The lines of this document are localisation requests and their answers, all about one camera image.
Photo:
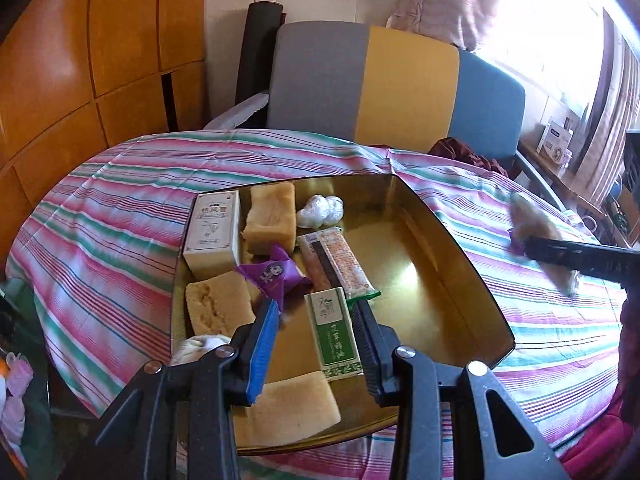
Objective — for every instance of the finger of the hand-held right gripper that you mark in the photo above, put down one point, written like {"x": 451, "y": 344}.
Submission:
{"x": 580, "y": 257}

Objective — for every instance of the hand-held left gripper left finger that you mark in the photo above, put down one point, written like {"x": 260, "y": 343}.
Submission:
{"x": 262, "y": 360}

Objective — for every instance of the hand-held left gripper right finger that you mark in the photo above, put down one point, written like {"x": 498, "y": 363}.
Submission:
{"x": 370, "y": 360}

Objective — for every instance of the green white packet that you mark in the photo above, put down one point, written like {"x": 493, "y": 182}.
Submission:
{"x": 330, "y": 330}

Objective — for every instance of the brown snack packet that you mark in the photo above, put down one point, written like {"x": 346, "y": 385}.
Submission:
{"x": 535, "y": 222}

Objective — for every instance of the yellow sponge piece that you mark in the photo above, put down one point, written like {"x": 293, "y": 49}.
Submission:
{"x": 270, "y": 217}
{"x": 217, "y": 305}
{"x": 295, "y": 410}

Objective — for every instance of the purple snack packet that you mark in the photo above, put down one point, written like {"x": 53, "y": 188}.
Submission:
{"x": 515, "y": 240}
{"x": 272, "y": 272}

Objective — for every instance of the gold metal tin tray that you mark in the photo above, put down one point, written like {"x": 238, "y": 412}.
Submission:
{"x": 425, "y": 285}

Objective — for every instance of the orange snack bar packet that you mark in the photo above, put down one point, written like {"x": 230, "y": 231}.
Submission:
{"x": 340, "y": 260}

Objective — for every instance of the white cardboard box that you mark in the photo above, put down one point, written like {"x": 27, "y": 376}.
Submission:
{"x": 210, "y": 230}

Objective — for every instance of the white plastic bag ball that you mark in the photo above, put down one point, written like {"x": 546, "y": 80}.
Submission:
{"x": 320, "y": 210}

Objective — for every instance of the wooden side table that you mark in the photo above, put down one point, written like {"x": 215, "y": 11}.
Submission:
{"x": 580, "y": 195}

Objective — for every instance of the small pale bottle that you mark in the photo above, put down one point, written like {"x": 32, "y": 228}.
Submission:
{"x": 567, "y": 162}

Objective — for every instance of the person's pink clothing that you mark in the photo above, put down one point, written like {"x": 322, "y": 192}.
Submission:
{"x": 605, "y": 435}

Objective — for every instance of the dark mesh basket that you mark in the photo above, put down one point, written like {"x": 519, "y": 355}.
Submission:
{"x": 634, "y": 160}

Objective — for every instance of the white carton with picture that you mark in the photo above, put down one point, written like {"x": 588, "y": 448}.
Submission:
{"x": 554, "y": 140}

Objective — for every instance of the pink side curtain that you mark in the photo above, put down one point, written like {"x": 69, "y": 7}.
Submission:
{"x": 610, "y": 135}

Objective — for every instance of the dark red cloth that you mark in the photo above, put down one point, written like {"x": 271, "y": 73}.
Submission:
{"x": 465, "y": 155}

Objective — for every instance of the striped tablecloth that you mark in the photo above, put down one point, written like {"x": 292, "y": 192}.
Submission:
{"x": 100, "y": 210}

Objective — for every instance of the window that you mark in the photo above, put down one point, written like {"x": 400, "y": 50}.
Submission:
{"x": 550, "y": 25}

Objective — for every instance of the grey yellow blue chair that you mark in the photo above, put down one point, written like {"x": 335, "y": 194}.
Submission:
{"x": 410, "y": 90}

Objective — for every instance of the pink plastic items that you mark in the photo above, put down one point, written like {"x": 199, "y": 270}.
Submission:
{"x": 17, "y": 375}

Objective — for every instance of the white wrapped chair armrest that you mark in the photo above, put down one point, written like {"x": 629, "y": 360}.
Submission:
{"x": 240, "y": 110}

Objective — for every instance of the pink patterned curtain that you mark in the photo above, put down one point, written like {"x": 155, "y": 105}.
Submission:
{"x": 450, "y": 0}

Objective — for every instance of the wooden wardrobe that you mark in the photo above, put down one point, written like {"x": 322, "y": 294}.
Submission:
{"x": 75, "y": 85}

